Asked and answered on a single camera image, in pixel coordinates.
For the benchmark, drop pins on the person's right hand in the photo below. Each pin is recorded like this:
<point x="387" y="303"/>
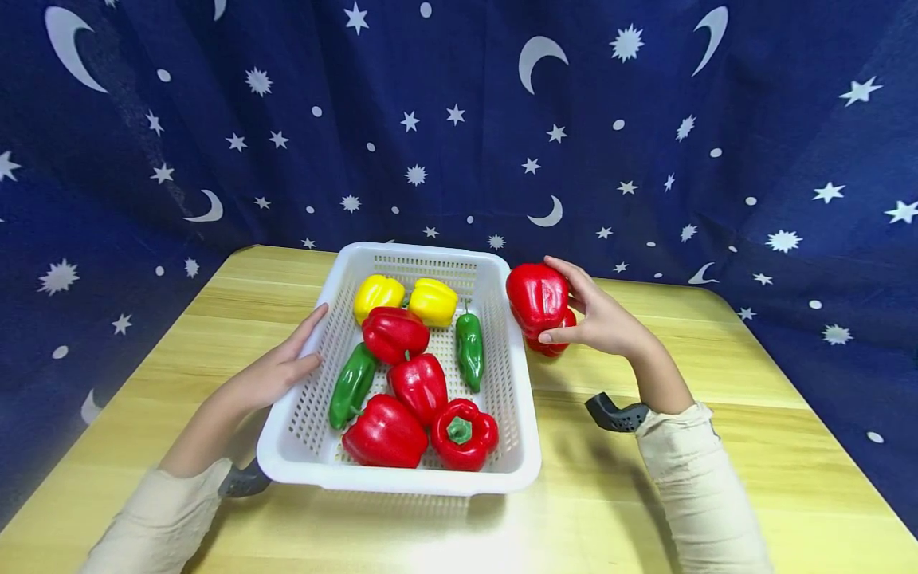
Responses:
<point x="606" y="323"/>

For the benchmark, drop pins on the person's right thumb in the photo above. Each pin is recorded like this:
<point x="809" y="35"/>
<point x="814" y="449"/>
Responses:
<point x="558" y="336"/>

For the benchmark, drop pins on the red bell pepper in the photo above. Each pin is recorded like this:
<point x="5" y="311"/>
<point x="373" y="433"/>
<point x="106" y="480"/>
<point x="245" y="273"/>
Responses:
<point x="420" y="387"/>
<point x="384" y="434"/>
<point x="536" y="296"/>
<point x="393" y="333"/>
<point x="477" y="438"/>

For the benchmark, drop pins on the person's right forearm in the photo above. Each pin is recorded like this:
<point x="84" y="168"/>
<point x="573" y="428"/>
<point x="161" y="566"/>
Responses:
<point x="699" y="486"/>

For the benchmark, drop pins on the person's left hand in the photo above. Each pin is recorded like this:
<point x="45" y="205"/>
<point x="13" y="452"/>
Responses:
<point x="265" y="379"/>

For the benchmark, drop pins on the person's left forearm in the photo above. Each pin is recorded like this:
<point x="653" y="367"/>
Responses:
<point x="172" y="494"/>

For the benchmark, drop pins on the yellow bell pepper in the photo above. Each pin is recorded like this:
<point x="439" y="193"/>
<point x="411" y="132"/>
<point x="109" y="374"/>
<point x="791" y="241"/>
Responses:
<point x="433" y="303"/>
<point x="376" y="295"/>

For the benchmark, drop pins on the person's left index finger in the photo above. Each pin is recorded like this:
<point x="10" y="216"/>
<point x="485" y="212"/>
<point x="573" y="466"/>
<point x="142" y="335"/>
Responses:
<point x="310" y="328"/>

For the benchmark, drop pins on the green long pepper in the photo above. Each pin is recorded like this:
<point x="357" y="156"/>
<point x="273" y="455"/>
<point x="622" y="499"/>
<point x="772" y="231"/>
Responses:
<point x="470" y="351"/>
<point x="351" y="387"/>

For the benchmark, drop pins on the person's left thumb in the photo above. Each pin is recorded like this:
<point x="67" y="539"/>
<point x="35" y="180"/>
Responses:
<point x="301" y="368"/>

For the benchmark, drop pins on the white perforated plastic basket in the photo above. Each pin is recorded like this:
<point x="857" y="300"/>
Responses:
<point x="502" y="414"/>

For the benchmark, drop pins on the person's right index finger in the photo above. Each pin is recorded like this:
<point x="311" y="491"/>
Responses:
<point x="572" y="275"/>

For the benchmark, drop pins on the black wrist band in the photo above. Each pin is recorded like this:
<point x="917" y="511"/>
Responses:
<point x="245" y="481"/>
<point x="615" y="415"/>

